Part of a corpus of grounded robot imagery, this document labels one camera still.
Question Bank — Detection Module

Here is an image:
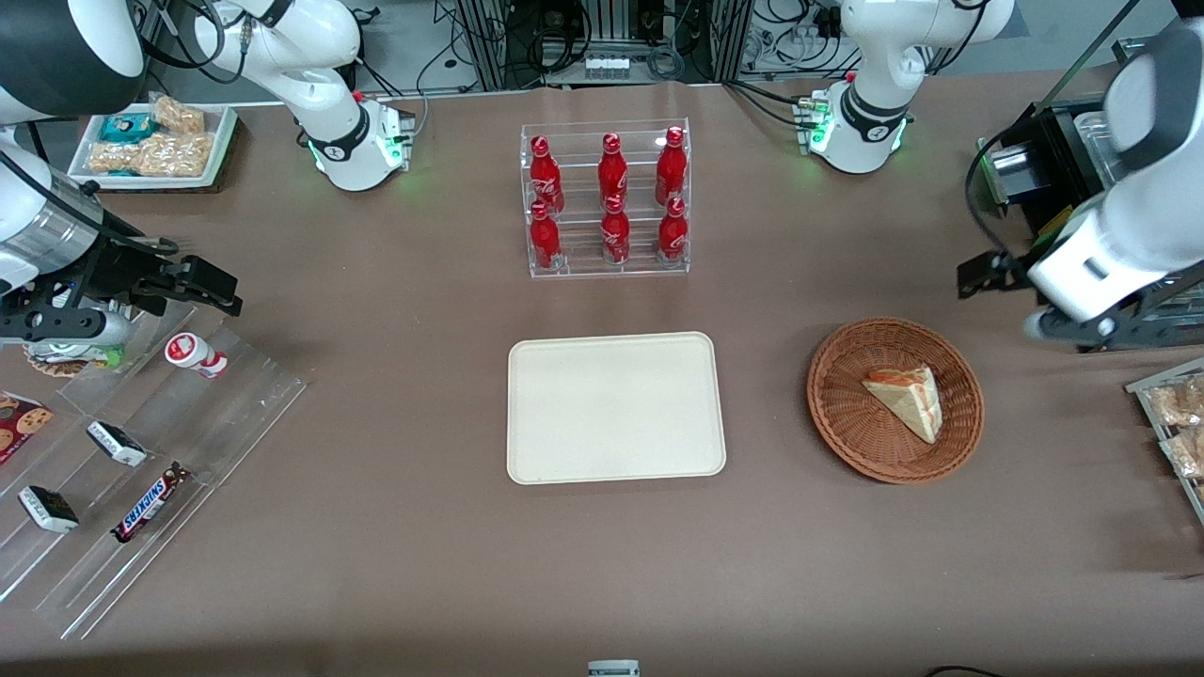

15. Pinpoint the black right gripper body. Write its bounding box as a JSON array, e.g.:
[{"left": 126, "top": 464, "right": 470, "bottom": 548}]
[{"left": 55, "top": 235, "right": 191, "bottom": 317}]

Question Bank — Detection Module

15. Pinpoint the triangle sandwich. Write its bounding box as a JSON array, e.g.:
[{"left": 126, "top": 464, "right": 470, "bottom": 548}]
[{"left": 863, "top": 364, "right": 943, "bottom": 446}]

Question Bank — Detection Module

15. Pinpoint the white snack tray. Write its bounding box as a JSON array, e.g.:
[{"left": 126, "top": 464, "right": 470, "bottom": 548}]
[{"left": 67, "top": 101, "right": 239, "bottom": 193}]

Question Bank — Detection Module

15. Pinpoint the grey metal snack tray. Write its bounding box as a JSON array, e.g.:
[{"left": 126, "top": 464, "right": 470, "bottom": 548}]
[{"left": 1125, "top": 356, "right": 1204, "bottom": 526}]

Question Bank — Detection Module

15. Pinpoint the brown wicker basket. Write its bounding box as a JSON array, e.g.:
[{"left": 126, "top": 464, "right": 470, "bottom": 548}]
[{"left": 806, "top": 317, "right": 986, "bottom": 486}]

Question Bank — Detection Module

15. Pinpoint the cream plastic tray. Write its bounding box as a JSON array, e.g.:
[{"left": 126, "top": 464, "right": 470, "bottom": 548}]
[{"left": 507, "top": 331, "right": 728, "bottom": 486}]

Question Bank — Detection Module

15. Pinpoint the small white red yogurt bottle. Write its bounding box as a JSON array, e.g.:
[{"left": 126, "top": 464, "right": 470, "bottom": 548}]
[{"left": 164, "top": 331, "right": 230, "bottom": 380}]

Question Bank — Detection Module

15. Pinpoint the small cup with green rim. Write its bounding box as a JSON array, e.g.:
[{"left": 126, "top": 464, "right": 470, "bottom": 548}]
[{"left": 23, "top": 340, "right": 127, "bottom": 380}]

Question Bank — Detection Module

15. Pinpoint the black food warmer machine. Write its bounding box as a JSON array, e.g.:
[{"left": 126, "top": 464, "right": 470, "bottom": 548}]
[{"left": 976, "top": 38, "right": 1204, "bottom": 354}]

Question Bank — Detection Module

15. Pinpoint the clear acrylic stepped shelf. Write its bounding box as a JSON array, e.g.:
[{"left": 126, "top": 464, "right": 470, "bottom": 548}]
[{"left": 0, "top": 301, "right": 309, "bottom": 642}]

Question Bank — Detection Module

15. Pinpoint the large clear nut snack bag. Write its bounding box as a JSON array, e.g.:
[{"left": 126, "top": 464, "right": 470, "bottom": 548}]
[{"left": 88, "top": 131, "right": 216, "bottom": 179}]

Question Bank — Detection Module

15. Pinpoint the teal snack pack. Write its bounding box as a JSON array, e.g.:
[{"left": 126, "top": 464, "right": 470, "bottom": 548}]
[{"left": 98, "top": 112, "right": 157, "bottom": 145}]

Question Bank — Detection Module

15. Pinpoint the clear plastic food container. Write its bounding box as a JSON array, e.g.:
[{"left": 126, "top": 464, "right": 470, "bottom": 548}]
[{"left": 1073, "top": 109, "right": 1132, "bottom": 191}]

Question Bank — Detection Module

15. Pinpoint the small clear nut snack bag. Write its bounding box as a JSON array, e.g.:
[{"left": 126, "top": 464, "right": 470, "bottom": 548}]
[{"left": 150, "top": 94, "right": 207, "bottom": 135}]

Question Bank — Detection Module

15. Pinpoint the black white snack bar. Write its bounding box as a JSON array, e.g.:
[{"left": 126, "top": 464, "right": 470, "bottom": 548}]
[
  {"left": 86, "top": 419, "right": 150, "bottom": 469},
  {"left": 17, "top": 484, "right": 81, "bottom": 535}
]

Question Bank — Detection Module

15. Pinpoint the chocolate chip cookie pack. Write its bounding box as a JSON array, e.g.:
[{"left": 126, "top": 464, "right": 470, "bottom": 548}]
[{"left": 0, "top": 390, "right": 55, "bottom": 467}]

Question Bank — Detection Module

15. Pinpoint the clear pastry snack bag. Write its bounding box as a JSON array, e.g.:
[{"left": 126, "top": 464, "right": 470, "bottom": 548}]
[
  {"left": 1149, "top": 375, "right": 1204, "bottom": 430},
  {"left": 1161, "top": 428, "right": 1204, "bottom": 481}
]

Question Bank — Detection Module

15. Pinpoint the Snickers chocolate bar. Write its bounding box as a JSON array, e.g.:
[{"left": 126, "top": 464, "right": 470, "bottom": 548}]
[{"left": 110, "top": 462, "right": 192, "bottom": 544}]

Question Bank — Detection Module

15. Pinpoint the diagonal grey metal bar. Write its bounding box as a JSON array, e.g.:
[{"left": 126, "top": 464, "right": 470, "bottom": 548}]
[{"left": 1029, "top": 0, "right": 1145, "bottom": 119}]

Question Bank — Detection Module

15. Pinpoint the red cola bottle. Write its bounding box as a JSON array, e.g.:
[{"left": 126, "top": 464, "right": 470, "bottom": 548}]
[
  {"left": 657, "top": 197, "right": 690, "bottom": 263},
  {"left": 597, "top": 133, "right": 630, "bottom": 204},
  {"left": 528, "top": 200, "right": 563, "bottom": 272},
  {"left": 529, "top": 135, "right": 566, "bottom": 215},
  {"left": 600, "top": 195, "right": 633, "bottom": 265},
  {"left": 655, "top": 126, "right": 689, "bottom": 207}
]

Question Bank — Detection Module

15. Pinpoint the clear acrylic bottle rack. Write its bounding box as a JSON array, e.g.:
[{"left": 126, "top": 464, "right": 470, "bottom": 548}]
[{"left": 519, "top": 118, "right": 692, "bottom": 280}]

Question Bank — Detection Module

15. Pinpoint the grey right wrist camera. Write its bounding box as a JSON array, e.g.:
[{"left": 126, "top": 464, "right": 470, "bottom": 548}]
[{"left": 0, "top": 306, "right": 134, "bottom": 351}]

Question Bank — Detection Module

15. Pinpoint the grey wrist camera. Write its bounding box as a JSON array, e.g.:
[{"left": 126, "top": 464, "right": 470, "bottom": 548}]
[
  {"left": 1023, "top": 310, "right": 1122, "bottom": 345},
  {"left": 0, "top": 306, "right": 134, "bottom": 351}
]

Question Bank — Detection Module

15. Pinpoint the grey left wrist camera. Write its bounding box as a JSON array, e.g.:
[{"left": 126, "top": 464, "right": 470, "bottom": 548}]
[{"left": 1023, "top": 310, "right": 1122, "bottom": 345}]

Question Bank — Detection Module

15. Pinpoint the aluminium frame rack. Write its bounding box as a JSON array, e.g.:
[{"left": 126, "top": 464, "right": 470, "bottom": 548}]
[{"left": 455, "top": 0, "right": 755, "bottom": 92}]

